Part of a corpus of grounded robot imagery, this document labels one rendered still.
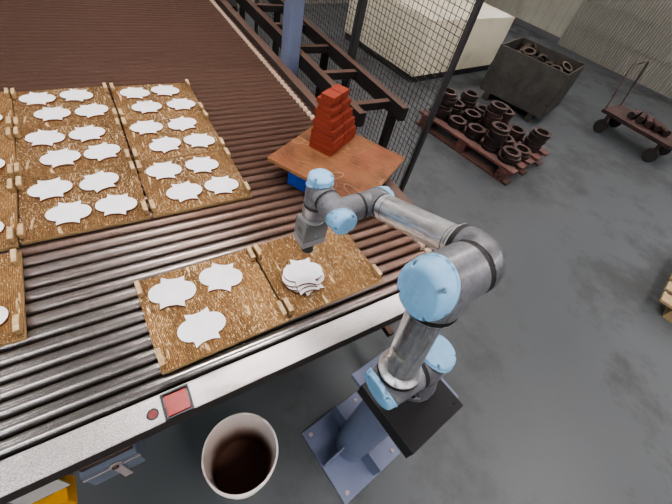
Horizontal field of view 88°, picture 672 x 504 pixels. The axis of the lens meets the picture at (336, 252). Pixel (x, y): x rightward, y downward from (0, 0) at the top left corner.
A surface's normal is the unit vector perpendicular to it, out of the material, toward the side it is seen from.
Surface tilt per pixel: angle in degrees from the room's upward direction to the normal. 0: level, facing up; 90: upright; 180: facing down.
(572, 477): 0
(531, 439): 0
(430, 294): 84
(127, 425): 0
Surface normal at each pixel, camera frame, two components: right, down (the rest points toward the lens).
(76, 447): 0.18, -0.64
